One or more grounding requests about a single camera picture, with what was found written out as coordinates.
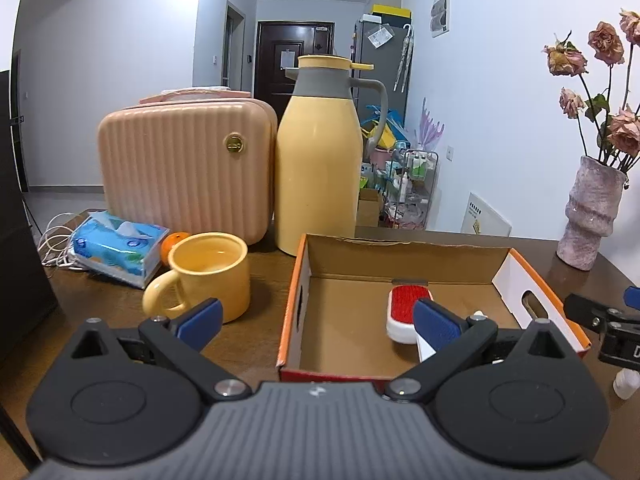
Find red and white lint brush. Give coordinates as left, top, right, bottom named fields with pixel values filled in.
left=386, top=284, right=437, bottom=361

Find blue tissue pack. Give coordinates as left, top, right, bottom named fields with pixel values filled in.
left=71, top=211, right=171, bottom=290

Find orange fruit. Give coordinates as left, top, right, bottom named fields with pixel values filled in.
left=160, top=231, right=191, bottom=266

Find folded white umbrella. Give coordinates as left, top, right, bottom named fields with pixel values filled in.
left=394, top=24, right=415, bottom=93

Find small brown carton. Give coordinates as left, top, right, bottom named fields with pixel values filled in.
left=357, top=189, right=383, bottom=228

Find grey refrigerator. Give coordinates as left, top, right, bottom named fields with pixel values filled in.
left=353, top=16, right=416, bottom=126

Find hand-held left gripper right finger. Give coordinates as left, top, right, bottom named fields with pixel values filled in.
left=382, top=298, right=581, bottom=403

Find wire rack cart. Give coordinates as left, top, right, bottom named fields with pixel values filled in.
left=382, top=149, right=440, bottom=231

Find white plastic cap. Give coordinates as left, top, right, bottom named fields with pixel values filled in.
left=614, top=367, right=640, bottom=401

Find white cables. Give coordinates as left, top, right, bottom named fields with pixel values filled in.
left=37, top=212, right=91, bottom=271

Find clear plastic packet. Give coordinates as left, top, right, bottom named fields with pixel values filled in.
left=367, top=25, right=393, bottom=50

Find white wall electrical panel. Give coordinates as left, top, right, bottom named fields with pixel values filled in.
left=430, top=0, right=451, bottom=38

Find yellow thermos jug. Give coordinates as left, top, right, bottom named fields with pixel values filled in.
left=274, top=54, right=390, bottom=257

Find orange cardboard box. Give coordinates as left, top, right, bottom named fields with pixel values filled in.
left=276, top=232, right=591, bottom=383

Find dark brown entrance door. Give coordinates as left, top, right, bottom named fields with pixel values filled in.
left=254, top=21, right=335, bottom=121

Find black panel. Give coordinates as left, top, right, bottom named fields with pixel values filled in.
left=0, top=70, right=58, bottom=361

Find grey interior door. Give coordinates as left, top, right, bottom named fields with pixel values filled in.
left=222, top=0, right=247, bottom=92

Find white leaning board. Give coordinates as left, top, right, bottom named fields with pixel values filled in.
left=462, top=191, right=512, bottom=237

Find pink bucket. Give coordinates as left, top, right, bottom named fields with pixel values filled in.
left=369, top=147, right=397, bottom=171

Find pink textured vase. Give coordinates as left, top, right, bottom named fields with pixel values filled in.
left=556, top=156, right=628, bottom=272

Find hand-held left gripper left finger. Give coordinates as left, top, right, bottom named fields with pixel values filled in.
left=60, top=298, right=253, bottom=403

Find yellow ceramic mug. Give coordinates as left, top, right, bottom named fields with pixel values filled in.
left=142, top=232, right=251, bottom=324

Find yellow and black box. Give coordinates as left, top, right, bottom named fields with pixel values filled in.
left=371, top=4, right=412, bottom=25

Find bunch of dried roses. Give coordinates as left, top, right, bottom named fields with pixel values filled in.
left=542, top=7, right=640, bottom=171

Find purple wall decoration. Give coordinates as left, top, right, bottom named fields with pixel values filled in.
left=414, top=97, right=445, bottom=151

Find pink ribbed hard suitcase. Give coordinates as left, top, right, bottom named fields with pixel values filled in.
left=97, top=87, right=278, bottom=247

